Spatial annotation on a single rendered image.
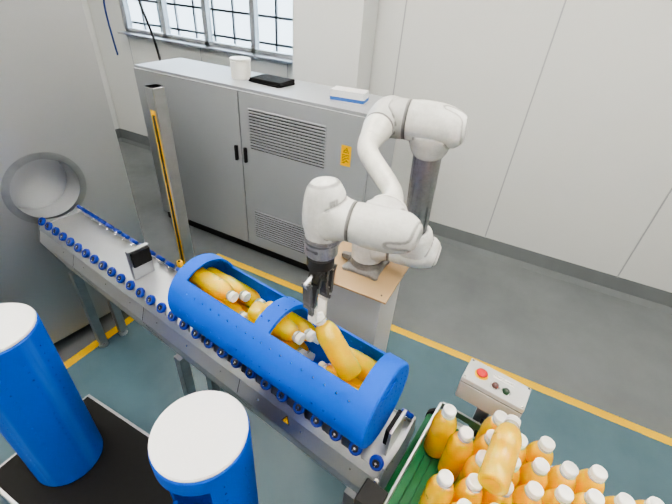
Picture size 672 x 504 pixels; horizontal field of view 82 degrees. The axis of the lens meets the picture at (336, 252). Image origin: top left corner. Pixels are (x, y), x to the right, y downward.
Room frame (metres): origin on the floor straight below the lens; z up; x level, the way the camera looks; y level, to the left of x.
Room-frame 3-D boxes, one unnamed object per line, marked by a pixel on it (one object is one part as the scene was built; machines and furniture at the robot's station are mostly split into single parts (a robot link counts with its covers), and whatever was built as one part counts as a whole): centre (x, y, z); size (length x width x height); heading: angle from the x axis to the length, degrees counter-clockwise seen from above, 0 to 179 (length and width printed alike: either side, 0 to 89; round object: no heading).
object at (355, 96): (2.80, -0.01, 1.48); 0.24 x 0.12 x 0.08; 73
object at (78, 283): (1.73, 1.52, 0.31); 0.06 x 0.06 x 0.63; 57
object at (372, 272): (1.52, -0.13, 1.04); 0.22 x 0.18 x 0.06; 65
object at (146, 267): (1.41, 0.89, 1.00); 0.10 x 0.04 x 0.15; 147
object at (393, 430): (0.68, -0.22, 0.99); 0.10 x 0.02 x 0.12; 147
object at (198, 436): (0.61, 0.35, 1.03); 0.28 x 0.28 x 0.01
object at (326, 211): (0.84, 0.03, 1.68); 0.13 x 0.11 x 0.16; 72
